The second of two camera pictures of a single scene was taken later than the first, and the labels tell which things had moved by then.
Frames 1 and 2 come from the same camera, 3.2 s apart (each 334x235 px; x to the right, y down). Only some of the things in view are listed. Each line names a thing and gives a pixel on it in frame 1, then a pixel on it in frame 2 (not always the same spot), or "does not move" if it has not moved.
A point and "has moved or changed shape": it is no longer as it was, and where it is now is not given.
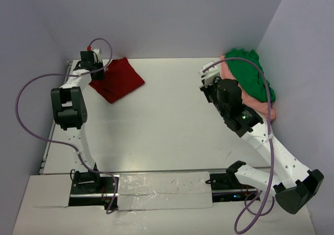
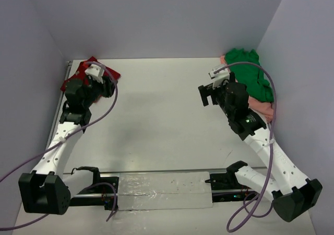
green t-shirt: [247, 77] does not move
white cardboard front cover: [178, 203] does not move
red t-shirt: [120, 79] has moved or changed shape
